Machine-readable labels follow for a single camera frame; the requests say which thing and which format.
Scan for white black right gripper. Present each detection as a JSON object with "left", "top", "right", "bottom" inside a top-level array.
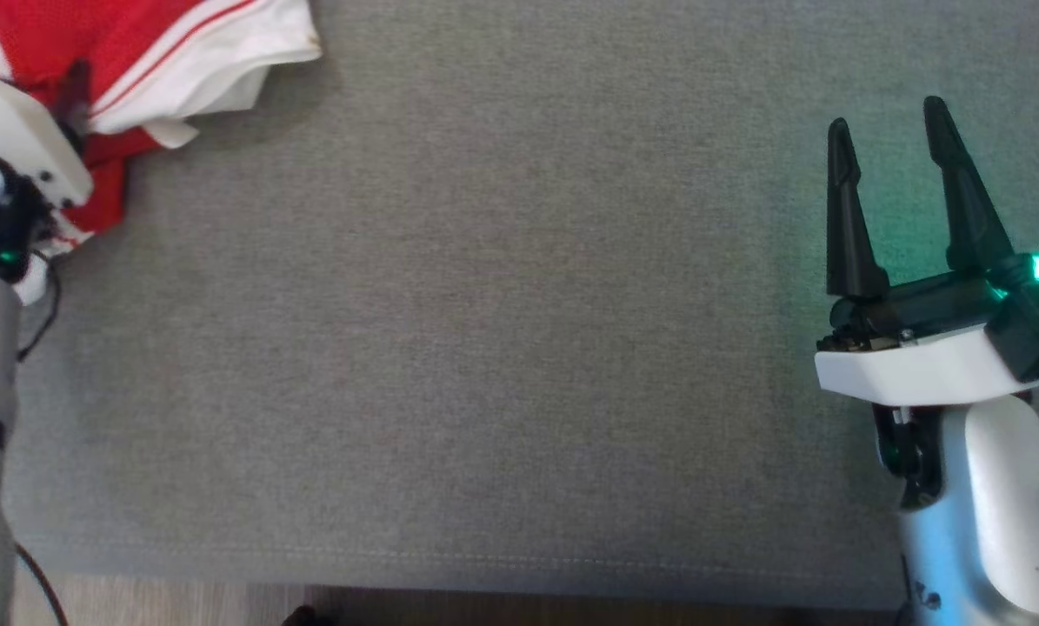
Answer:
[{"left": 816, "top": 96, "right": 1039, "bottom": 407}]

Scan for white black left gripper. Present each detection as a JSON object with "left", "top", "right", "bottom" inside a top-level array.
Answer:
[{"left": 0, "top": 61, "right": 94, "bottom": 210}]

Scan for red jersey white sleeves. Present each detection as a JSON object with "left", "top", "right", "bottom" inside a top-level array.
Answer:
[{"left": 0, "top": 0, "right": 323, "bottom": 257}]

